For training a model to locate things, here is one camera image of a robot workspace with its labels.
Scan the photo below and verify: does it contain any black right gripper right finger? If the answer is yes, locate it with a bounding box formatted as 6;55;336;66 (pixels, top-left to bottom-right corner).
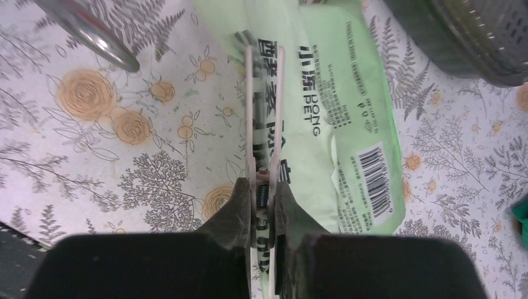
270;182;342;298

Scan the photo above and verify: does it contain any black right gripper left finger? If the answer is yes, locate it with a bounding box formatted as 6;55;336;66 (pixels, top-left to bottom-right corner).
197;178;252;298

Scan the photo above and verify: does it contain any green cat litter bag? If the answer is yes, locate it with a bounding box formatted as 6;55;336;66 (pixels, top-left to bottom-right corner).
195;1;405;235

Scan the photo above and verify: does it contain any metal litter scoop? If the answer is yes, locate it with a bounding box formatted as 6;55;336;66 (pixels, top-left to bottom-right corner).
35;0;140;72

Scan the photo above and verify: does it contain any grey plastic litter box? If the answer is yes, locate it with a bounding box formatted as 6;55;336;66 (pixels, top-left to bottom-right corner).
386;0;527;87

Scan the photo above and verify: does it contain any floral patterned mat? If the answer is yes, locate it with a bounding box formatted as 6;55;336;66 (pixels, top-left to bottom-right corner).
1;1;527;298

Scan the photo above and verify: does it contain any crumpled green garment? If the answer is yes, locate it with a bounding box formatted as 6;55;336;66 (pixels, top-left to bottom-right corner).
511;195;527;250

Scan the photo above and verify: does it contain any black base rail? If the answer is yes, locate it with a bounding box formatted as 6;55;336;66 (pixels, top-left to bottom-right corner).
1;222;49;298

